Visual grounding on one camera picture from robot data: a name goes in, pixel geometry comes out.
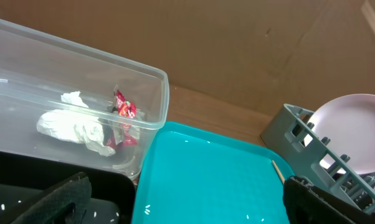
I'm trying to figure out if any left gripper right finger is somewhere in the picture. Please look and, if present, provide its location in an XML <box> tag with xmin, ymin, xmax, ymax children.
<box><xmin>283</xmin><ymin>176</ymin><xmax>375</xmax><ymax>224</ymax></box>

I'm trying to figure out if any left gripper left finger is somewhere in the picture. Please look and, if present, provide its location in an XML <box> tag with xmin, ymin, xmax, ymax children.
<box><xmin>11</xmin><ymin>172</ymin><xmax>92</xmax><ymax>224</ymax></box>

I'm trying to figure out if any wooden chopstick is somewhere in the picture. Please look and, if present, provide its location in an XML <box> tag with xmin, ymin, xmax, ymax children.
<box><xmin>272</xmin><ymin>160</ymin><xmax>285</xmax><ymax>184</ymax></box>

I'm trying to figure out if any white napkin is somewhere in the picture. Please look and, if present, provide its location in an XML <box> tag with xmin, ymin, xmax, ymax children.
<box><xmin>36</xmin><ymin>109</ymin><xmax>115</xmax><ymax>157</ymax></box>

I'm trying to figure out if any large white plate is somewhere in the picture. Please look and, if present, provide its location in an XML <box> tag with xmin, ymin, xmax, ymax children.
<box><xmin>309</xmin><ymin>94</ymin><xmax>375</xmax><ymax>174</ymax></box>

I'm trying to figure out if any red foil snack wrapper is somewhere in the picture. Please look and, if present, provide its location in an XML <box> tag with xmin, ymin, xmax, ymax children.
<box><xmin>103</xmin><ymin>85</ymin><xmax>140</xmax><ymax>150</ymax></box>

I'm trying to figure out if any grey dishwasher rack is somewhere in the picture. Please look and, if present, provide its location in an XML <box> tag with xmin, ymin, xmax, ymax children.
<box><xmin>260</xmin><ymin>104</ymin><xmax>375</xmax><ymax>214</ymax></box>

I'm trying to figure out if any black plastic tray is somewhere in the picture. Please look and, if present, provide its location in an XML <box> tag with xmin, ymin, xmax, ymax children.
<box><xmin>0</xmin><ymin>152</ymin><xmax>136</xmax><ymax>223</ymax></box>

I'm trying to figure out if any teal serving tray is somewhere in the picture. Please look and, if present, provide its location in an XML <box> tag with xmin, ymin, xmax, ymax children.
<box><xmin>132</xmin><ymin>121</ymin><xmax>293</xmax><ymax>224</ymax></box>

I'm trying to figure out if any clear plastic bin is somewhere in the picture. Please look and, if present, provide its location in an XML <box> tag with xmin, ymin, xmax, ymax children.
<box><xmin>0</xmin><ymin>19</ymin><xmax>169</xmax><ymax>179</ymax></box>

